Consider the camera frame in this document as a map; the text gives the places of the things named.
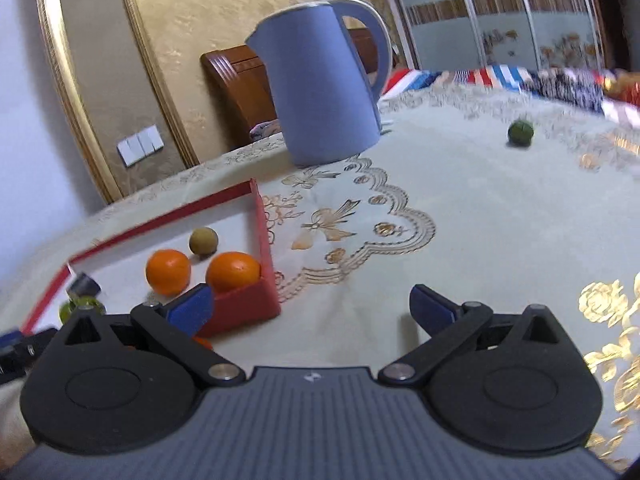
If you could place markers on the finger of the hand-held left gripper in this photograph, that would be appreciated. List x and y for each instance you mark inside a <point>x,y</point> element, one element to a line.
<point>10,338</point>
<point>35,345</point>

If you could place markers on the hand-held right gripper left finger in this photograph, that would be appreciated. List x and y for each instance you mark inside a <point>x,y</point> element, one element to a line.
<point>192,310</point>

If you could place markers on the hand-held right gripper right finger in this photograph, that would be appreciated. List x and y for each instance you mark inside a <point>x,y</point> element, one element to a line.
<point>432,307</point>

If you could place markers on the orange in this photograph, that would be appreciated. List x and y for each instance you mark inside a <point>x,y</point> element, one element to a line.
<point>167,271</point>
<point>232,270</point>

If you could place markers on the red cardboard box tray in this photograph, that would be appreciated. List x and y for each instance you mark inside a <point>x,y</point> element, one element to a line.
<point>240,305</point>

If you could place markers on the green tomato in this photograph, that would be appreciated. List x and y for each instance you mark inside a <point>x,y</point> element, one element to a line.
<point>75,308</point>

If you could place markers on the tan longan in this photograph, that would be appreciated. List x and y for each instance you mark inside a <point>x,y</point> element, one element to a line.
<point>203,240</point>

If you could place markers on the small green lime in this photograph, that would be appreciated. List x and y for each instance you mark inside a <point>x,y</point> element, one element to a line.
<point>520,133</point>

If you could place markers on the grey blue cloth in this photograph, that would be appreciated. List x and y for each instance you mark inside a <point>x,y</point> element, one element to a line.
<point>265,131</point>

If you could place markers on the wooden bed headboard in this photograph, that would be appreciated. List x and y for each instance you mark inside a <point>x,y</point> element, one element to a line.
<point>235,85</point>

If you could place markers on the blue electric kettle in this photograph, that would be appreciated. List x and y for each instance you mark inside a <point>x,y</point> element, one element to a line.
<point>320,85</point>

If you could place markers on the striped blanket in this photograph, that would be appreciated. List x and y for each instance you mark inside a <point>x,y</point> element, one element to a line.
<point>565,85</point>

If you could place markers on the floral sliding door wardrobe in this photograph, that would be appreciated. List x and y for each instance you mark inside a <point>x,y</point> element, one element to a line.
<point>500,35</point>

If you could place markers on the white light switch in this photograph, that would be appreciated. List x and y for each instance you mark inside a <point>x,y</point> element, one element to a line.
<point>140,146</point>

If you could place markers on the gold framed wall panel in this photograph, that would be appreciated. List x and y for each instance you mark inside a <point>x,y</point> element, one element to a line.
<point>100,85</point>

